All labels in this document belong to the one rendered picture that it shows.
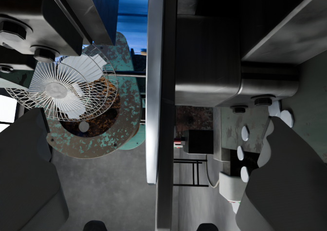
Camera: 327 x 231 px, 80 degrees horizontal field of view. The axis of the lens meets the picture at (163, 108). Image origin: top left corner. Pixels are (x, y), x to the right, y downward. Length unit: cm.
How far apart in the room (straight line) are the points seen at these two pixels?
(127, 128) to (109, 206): 589
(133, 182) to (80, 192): 174
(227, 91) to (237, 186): 30
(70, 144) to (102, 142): 25
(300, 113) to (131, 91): 143
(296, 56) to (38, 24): 25
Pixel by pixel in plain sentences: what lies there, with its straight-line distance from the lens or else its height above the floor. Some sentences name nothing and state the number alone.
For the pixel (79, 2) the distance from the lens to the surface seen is 27.
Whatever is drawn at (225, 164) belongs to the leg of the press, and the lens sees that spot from 50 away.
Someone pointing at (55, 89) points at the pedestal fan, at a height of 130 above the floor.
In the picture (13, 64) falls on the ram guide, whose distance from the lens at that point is 39.
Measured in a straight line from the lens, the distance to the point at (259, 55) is 20.
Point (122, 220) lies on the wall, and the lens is 738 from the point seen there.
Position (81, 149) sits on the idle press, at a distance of 165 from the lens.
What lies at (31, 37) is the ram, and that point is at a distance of 29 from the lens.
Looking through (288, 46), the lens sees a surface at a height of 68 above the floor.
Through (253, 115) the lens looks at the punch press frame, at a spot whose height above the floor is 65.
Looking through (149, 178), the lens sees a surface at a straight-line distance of 16.
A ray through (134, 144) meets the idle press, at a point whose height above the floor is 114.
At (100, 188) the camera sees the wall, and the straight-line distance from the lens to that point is 725.
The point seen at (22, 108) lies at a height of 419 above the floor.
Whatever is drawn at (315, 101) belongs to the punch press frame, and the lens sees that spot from 22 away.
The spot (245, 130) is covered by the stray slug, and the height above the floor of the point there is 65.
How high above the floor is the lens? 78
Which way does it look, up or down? 1 degrees down
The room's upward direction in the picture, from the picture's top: 88 degrees counter-clockwise
